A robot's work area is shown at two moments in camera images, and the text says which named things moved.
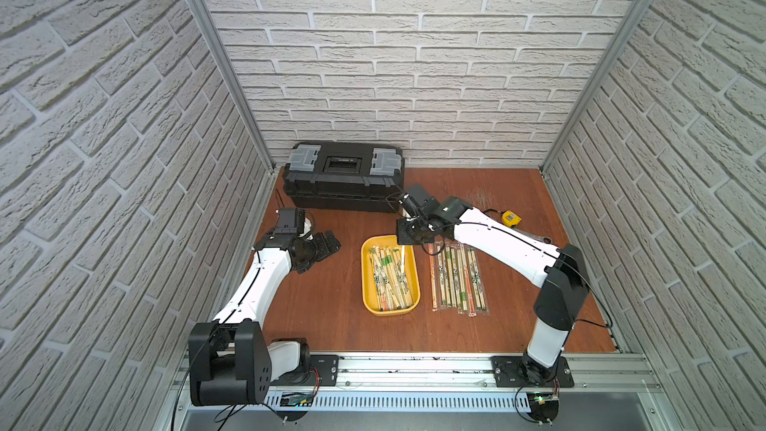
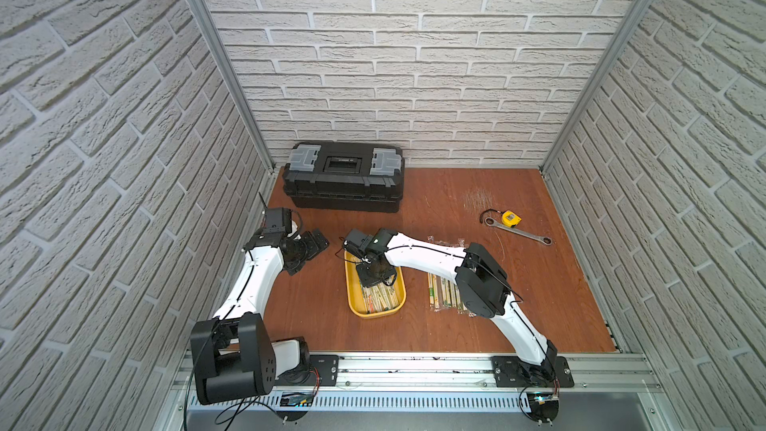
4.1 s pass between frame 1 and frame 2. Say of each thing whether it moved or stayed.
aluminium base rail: stayed
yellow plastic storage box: moved
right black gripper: moved
